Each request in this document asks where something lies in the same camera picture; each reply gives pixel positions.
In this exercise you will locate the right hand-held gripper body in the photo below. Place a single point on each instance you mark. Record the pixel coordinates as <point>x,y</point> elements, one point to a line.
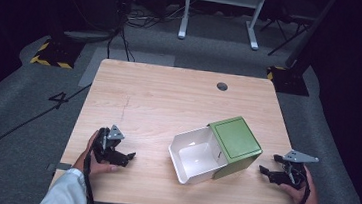
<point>295,178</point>

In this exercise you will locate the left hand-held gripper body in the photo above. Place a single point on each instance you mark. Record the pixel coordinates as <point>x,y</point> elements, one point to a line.
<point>104,148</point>

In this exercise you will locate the green drawer case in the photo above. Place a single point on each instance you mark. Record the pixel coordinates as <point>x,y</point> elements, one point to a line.
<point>235,139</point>

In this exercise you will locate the white plastic drawer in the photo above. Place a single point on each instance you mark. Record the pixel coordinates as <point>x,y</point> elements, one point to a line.
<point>193,156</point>

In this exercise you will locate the person's left hand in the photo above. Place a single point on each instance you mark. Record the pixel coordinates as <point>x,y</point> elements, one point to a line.
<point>87,163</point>

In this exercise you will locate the person's right hand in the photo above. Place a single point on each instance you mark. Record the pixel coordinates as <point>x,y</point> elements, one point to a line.
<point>306,201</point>

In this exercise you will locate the grey tape strip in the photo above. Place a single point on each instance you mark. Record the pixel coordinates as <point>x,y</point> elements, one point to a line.
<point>62,167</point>

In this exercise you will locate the black yellow striped stand base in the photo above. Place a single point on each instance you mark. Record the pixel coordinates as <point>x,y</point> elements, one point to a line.
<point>58,53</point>
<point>290,80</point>

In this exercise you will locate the grey round stand foot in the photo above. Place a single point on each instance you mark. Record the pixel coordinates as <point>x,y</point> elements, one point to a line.
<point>88,35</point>

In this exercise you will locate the black tripod stand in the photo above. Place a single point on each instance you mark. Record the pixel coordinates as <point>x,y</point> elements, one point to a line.
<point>288,28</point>

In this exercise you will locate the dark metal stand post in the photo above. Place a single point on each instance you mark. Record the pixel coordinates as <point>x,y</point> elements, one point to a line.
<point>311,30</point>

